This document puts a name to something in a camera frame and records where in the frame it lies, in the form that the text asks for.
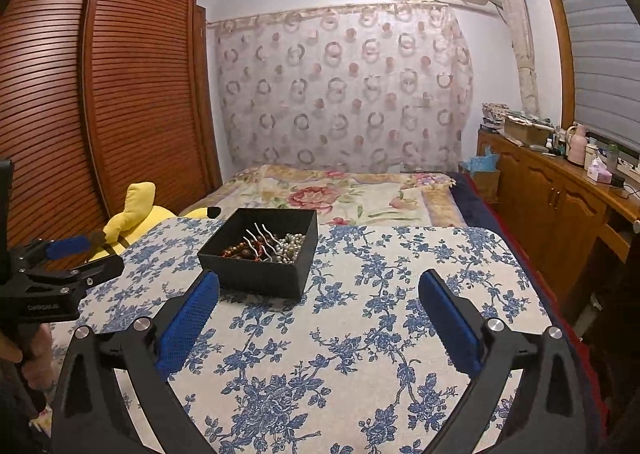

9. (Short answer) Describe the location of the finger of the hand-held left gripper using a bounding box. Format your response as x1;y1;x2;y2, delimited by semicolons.
22;256;126;297
15;233;108;267

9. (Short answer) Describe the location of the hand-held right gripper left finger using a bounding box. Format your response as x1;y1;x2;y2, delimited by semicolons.
50;270;221;454

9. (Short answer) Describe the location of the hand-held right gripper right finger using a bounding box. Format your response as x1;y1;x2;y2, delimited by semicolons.
417;270;601;454

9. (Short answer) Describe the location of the black jewelry box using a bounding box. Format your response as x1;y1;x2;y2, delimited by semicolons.
197;207;320;301

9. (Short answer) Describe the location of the brown wooden bead bracelet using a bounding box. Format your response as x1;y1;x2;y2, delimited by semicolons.
220;241;261;262

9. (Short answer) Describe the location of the silver wavy hair fork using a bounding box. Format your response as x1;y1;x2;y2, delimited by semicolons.
242;223;281;262

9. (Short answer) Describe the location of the white pearl necklace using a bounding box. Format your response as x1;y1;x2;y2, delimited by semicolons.
270;233;307;265

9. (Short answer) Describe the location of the person's left hand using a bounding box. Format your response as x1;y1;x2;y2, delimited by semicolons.
0;321;55;405

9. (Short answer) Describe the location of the yellow plush toy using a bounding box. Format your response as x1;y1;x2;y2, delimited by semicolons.
82;182;222;265

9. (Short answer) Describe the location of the blue floral tablecloth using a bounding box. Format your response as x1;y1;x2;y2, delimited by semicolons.
50;218;596;454

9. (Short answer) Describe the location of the dark floral clothing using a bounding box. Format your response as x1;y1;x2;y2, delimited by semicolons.
0;364;56;454

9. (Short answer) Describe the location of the wooden cabinet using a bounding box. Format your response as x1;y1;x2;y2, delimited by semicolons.
475;129;640;329

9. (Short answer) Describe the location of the bin with blue bag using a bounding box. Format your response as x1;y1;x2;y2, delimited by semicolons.
460;146;502;205

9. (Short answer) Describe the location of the brown slatted wooden wardrobe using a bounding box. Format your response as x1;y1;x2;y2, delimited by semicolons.
0;0;223;259

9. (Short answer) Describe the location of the pile of boxes and cloth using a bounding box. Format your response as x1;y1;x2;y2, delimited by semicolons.
482;102;556;145

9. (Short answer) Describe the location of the pink tissue box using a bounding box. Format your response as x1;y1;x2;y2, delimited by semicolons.
587;156;614;185

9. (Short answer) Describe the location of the pink thermos flask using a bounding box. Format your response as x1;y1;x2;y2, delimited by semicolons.
566;123;592;167

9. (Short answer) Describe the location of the circle patterned curtain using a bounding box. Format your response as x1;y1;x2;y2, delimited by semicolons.
214;4;475;175

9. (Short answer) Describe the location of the beige tied side curtain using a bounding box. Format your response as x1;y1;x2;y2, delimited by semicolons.
492;0;541;117

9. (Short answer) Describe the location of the grey window blind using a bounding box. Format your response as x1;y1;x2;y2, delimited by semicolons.
545;0;640;155

